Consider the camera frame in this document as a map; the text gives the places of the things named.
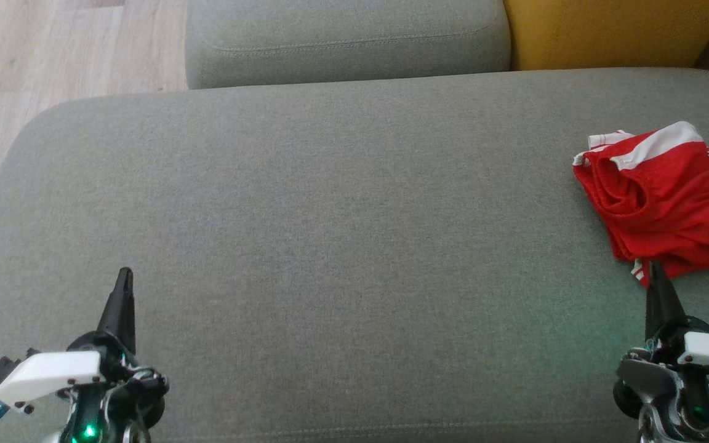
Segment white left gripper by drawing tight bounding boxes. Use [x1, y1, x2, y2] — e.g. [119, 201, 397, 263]
[0, 267, 170, 443]

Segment red white-striped shorts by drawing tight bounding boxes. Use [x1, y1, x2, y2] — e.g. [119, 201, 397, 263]
[573, 121, 709, 277]

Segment yellow sofa backrest cushion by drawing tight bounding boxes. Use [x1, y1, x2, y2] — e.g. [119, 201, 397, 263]
[502, 0, 709, 71]

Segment grey sofa seat cushion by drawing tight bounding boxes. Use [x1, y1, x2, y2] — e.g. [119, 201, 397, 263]
[185, 0, 512, 90]

